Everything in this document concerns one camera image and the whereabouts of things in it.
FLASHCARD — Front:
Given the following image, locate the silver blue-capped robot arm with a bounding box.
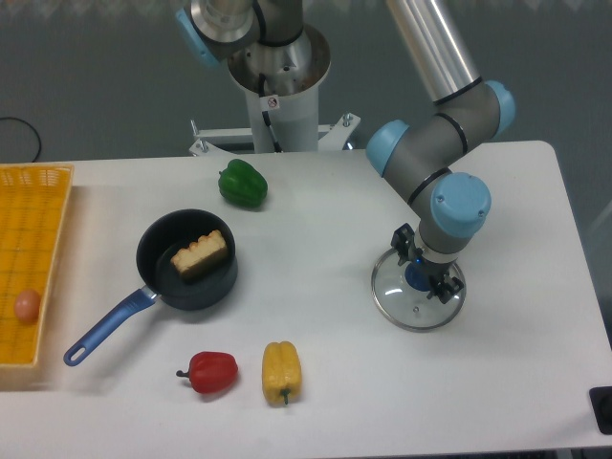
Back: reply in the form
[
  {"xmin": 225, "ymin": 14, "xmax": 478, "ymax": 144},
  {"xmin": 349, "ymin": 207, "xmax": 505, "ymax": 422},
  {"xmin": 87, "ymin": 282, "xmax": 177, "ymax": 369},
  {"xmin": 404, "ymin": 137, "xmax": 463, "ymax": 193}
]
[{"xmin": 175, "ymin": 1, "xmax": 515, "ymax": 303}]

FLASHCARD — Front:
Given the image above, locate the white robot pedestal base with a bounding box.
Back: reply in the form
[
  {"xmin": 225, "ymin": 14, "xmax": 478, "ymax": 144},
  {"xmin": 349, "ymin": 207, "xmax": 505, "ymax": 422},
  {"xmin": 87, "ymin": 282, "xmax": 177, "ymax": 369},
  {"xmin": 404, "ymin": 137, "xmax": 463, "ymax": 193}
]
[{"xmin": 189, "ymin": 25, "xmax": 361, "ymax": 156}]

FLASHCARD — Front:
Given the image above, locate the yellow plastic basket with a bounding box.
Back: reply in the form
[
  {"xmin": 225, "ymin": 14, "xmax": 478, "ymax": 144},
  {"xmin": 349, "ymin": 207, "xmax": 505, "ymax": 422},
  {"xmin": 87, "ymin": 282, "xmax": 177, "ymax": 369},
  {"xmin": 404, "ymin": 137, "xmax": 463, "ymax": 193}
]
[{"xmin": 1, "ymin": 164, "xmax": 74, "ymax": 368}]

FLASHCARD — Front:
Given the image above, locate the brown egg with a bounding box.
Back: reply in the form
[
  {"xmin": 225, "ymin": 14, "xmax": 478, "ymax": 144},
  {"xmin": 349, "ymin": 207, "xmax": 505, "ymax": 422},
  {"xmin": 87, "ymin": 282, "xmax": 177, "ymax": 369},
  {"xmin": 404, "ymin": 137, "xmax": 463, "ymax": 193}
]
[{"xmin": 13, "ymin": 289, "xmax": 41, "ymax": 323}]

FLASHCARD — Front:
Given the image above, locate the black device at table edge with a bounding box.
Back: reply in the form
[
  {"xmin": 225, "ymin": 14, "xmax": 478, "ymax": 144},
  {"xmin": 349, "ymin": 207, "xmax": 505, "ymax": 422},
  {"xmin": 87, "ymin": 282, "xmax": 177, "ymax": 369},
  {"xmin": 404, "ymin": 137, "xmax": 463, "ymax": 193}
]
[{"xmin": 589, "ymin": 386, "xmax": 612, "ymax": 435}]

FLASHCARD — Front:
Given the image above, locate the green bell pepper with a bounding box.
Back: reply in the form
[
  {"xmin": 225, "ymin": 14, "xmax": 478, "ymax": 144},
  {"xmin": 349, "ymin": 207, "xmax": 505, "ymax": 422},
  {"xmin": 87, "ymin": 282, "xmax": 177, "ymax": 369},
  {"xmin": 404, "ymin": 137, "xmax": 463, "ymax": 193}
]
[{"xmin": 218, "ymin": 159, "xmax": 268, "ymax": 208}]

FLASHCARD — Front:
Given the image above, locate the yellow bell pepper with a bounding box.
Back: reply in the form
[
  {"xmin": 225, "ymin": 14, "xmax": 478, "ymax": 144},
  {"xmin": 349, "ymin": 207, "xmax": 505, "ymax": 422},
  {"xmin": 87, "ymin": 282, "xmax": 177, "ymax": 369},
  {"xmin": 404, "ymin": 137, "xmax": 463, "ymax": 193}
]
[{"xmin": 261, "ymin": 341, "xmax": 302, "ymax": 405}]

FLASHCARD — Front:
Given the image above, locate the toasted bread block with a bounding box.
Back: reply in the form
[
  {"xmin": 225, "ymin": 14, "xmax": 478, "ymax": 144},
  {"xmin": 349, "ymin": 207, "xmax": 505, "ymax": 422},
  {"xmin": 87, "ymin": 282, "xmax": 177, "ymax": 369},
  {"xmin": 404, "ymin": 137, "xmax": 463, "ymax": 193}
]
[{"xmin": 170, "ymin": 229, "xmax": 229, "ymax": 282}]

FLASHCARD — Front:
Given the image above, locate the red bell pepper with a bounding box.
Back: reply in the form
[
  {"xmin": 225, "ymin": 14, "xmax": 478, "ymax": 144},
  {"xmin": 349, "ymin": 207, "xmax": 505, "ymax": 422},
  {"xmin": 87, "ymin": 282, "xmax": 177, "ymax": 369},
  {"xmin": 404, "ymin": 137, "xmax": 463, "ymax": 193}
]
[{"xmin": 176, "ymin": 351, "xmax": 238, "ymax": 395}]

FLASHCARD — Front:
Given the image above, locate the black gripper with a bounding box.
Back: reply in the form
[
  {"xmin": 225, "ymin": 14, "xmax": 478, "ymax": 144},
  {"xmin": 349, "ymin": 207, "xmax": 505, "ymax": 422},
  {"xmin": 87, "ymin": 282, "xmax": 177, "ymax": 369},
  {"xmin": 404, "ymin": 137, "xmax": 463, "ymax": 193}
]
[{"xmin": 390, "ymin": 223, "xmax": 465, "ymax": 304}]

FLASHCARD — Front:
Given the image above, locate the black cable on floor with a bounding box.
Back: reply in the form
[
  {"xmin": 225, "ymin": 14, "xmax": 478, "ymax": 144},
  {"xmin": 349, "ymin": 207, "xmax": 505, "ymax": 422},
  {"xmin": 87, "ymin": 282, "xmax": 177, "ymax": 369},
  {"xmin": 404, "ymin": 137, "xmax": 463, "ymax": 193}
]
[{"xmin": 0, "ymin": 117, "xmax": 42, "ymax": 164}]

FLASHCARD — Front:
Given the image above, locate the black saucepan blue handle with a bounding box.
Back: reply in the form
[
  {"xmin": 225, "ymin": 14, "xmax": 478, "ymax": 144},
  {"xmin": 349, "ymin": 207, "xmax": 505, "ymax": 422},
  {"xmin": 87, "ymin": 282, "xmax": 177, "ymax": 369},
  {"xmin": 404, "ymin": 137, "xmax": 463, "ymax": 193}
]
[{"xmin": 63, "ymin": 208, "xmax": 238, "ymax": 366}]

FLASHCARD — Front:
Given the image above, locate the glass pot lid blue knob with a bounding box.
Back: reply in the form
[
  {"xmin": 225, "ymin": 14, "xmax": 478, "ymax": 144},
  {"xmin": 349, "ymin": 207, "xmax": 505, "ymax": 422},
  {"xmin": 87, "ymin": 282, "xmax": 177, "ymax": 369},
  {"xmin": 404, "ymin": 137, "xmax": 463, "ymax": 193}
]
[{"xmin": 370, "ymin": 248, "xmax": 467, "ymax": 332}]

